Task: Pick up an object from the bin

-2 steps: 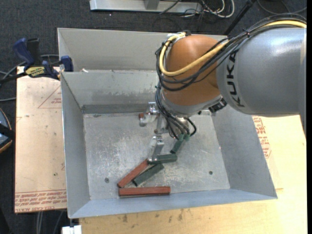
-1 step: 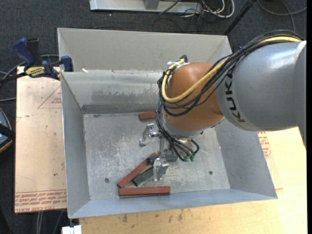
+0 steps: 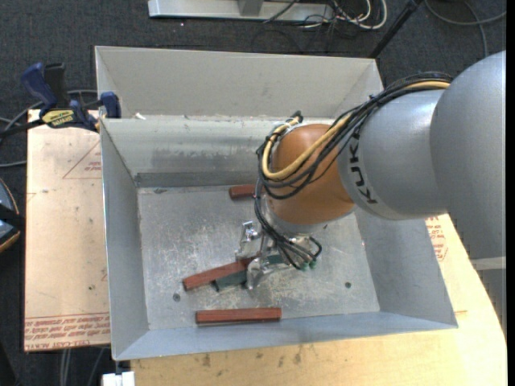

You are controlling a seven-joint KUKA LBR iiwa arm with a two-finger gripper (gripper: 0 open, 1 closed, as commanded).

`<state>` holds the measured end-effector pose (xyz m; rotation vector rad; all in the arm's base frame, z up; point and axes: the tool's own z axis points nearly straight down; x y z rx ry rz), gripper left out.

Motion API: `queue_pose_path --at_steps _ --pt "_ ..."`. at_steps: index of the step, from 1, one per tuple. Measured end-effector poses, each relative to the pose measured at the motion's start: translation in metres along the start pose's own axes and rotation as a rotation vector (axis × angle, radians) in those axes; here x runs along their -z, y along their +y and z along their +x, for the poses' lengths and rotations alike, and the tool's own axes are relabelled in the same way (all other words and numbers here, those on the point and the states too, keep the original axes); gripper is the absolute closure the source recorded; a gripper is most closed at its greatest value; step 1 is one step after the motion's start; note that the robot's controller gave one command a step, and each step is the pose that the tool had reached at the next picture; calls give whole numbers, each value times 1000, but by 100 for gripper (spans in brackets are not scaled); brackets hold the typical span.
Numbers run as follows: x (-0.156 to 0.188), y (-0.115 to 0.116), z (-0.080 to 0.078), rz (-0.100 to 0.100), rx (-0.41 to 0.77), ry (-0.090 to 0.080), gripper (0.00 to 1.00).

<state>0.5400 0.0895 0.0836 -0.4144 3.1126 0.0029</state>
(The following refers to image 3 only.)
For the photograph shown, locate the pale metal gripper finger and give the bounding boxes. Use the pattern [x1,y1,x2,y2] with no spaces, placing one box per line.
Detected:
[234,221,261,260]
[246,261,267,295]

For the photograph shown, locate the red-brown flat block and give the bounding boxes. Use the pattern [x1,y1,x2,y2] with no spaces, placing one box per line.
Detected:
[182,257,258,292]
[195,307,283,326]
[229,183,258,201]

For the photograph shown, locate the grey metal bin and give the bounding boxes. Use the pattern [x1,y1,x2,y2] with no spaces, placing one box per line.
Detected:
[94,45,459,361]

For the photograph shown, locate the dark green flat block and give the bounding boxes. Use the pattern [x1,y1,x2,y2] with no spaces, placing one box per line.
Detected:
[212,254,283,293]

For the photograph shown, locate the brown cardboard board, red print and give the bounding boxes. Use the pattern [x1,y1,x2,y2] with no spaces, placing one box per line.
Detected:
[23,109,450,353]

